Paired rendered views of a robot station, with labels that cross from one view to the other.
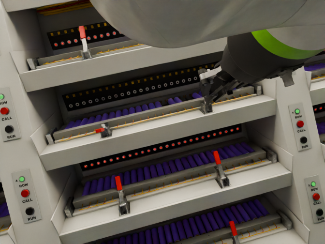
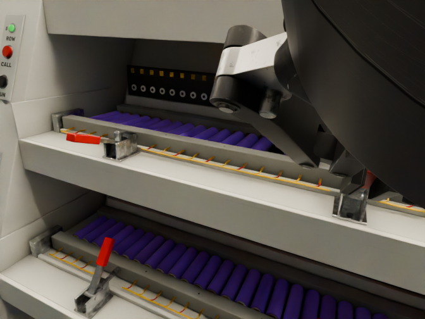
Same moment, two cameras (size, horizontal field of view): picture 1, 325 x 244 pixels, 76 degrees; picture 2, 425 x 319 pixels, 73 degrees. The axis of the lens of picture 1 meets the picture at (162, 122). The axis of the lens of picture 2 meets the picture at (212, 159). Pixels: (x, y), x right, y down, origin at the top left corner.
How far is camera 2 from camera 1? 0.28 m
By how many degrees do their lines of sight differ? 27
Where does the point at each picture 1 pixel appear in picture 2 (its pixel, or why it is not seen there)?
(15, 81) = (35, 8)
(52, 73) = (83, 9)
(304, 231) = not seen: outside the picture
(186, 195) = not seen: outside the picture
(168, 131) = (224, 211)
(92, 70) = (141, 21)
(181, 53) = not seen: hidden behind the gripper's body
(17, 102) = (25, 43)
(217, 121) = (362, 255)
